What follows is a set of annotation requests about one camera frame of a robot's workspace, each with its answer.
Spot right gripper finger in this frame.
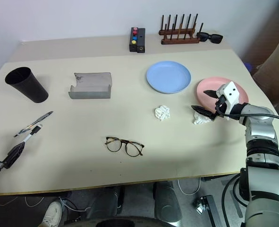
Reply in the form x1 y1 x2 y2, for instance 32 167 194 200
191 105 217 122
203 89 220 100

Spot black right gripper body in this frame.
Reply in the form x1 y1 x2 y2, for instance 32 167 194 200
209 94 228 122

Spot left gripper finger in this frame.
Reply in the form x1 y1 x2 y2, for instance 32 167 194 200
3 142 25 169

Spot pink plate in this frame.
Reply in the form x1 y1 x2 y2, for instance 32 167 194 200
196 77 250 111

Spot crumpled white paper ball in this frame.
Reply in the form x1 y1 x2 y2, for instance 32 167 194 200
154 105 171 122
192 111 212 125

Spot white marker with black cap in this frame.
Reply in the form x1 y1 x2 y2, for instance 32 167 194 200
18 124 43 145

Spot black ballpoint pen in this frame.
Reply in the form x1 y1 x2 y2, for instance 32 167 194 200
13 111 54 138

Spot blue plate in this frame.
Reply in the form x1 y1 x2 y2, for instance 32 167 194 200
145 61 192 95

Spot black sunglasses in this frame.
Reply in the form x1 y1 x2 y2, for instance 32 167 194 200
196 31 224 45

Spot brown wooden peg rack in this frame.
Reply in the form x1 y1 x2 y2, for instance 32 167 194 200
158 13 204 45

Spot beige fabric object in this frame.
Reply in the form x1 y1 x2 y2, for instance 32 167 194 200
251 30 279 107

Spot black plastic cup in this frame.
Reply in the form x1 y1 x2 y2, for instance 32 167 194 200
4 66 50 104

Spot white shoe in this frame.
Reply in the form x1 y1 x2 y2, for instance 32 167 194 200
40 200 64 227

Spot plain black box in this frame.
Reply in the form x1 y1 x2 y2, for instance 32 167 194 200
136 28 146 54

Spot tortoiseshell eyeglasses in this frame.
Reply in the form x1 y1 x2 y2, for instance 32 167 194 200
104 136 145 157

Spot black box with coloured buttons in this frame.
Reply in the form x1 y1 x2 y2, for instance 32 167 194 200
128 26 139 52

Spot black device on floor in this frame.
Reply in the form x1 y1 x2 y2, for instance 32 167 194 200
194 194 223 227

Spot dark rounded shape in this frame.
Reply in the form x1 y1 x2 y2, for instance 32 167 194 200
153 181 183 223

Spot dark curved rim shape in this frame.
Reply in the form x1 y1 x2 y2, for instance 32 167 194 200
88 215 172 227

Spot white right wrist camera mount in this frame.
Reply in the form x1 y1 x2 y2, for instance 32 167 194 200
215 81 241 121

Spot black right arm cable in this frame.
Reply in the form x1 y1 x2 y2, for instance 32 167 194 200
216 100 279 159

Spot thin white floor cable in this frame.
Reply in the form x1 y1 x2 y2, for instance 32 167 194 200
176 177 202 196

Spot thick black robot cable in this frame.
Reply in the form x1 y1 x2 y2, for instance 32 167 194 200
221 174 247 227

